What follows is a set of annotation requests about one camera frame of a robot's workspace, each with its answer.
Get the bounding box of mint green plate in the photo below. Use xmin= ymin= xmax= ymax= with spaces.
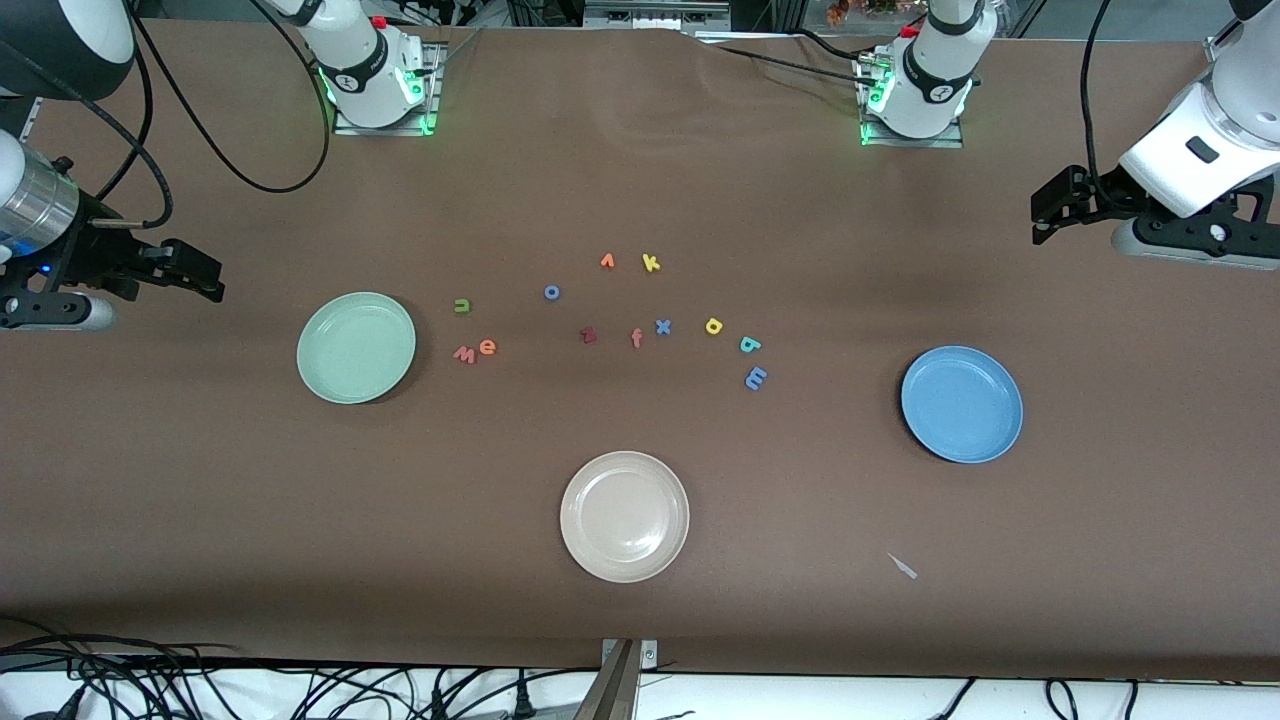
xmin=296 ymin=291 xmax=418 ymax=406

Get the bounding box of blue plate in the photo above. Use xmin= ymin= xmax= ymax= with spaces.
xmin=900 ymin=345 xmax=1025 ymax=465

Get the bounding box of orange leafy decoration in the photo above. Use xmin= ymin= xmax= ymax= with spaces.
xmin=825 ymin=0 xmax=926 ymax=26

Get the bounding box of brown table covering sheet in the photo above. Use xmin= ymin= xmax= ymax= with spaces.
xmin=0 ymin=18 xmax=1280 ymax=683

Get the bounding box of grey power strip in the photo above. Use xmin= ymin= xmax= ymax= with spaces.
xmin=583 ymin=0 xmax=731 ymax=31

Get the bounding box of beige plate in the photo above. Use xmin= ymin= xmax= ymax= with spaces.
xmin=559 ymin=450 xmax=691 ymax=584

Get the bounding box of short black right gripper cable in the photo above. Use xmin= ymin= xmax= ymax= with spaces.
xmin=40 ymin=90 xmax=176 ymax=231

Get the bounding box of long black right arm cable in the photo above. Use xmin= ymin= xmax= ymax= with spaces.
xmin=128 ymin=0 xmax=333 ymax=195

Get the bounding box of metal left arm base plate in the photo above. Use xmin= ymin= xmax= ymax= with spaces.
xmin=858 ymin=50 xmax=967 ymax=150

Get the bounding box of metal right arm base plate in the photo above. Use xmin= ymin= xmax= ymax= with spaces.
xmin=332 ymin=40 xmax=443 ymax=137

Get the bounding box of black cable across table sheet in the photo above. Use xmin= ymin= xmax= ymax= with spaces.
xmin=700 ymin=40 xmax=881 ymax=81

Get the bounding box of grey metal post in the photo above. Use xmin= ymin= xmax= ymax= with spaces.
xmin=573 ymin=640 xmax=643 ymax=720

